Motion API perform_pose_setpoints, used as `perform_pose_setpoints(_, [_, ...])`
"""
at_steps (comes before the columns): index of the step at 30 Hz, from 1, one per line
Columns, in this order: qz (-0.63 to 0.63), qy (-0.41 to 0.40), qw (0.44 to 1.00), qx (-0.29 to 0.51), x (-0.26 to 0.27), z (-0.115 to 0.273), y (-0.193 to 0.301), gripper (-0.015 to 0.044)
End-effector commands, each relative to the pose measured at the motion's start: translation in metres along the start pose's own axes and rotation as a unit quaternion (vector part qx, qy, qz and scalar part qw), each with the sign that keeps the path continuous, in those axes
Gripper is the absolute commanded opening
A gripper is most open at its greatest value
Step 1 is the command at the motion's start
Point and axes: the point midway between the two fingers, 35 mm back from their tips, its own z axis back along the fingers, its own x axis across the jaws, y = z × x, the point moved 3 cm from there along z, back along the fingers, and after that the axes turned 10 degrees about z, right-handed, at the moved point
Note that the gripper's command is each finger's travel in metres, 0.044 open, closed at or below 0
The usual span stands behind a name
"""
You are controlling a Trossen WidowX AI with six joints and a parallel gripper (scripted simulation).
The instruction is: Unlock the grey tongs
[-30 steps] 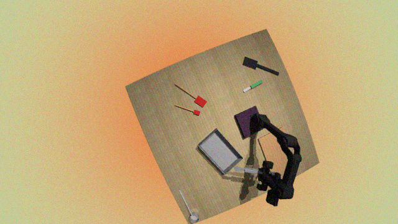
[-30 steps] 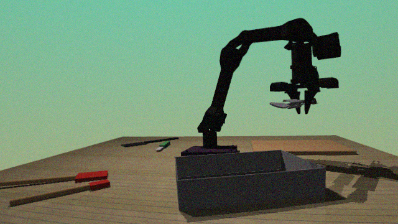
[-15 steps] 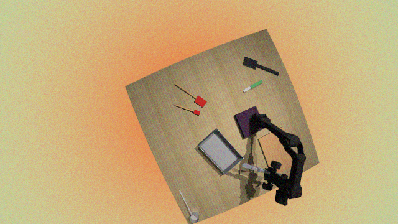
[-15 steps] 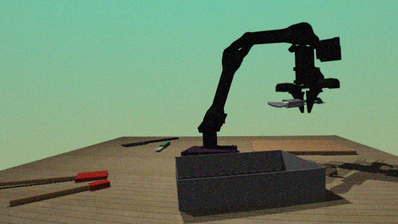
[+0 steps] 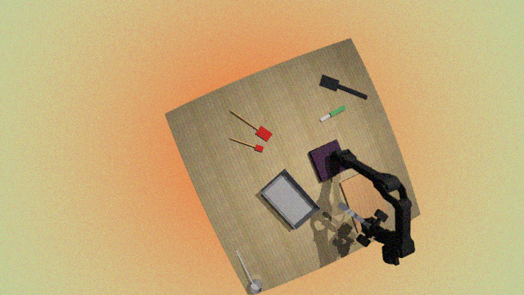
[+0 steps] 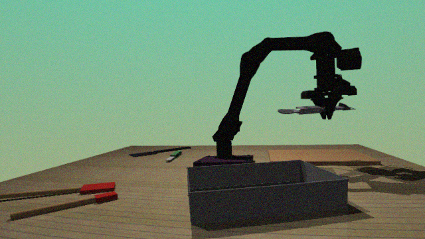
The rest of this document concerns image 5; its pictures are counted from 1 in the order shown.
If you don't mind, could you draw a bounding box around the grey rectangular tin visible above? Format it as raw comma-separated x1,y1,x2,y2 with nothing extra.
261,169,321,230

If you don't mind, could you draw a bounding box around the wooden board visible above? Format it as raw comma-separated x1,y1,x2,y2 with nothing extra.
340,173,389,233

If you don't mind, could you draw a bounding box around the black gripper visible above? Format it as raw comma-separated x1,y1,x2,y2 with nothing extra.
356,209,388,247

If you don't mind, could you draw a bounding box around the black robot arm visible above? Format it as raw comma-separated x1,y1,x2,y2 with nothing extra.
329,149,415,266

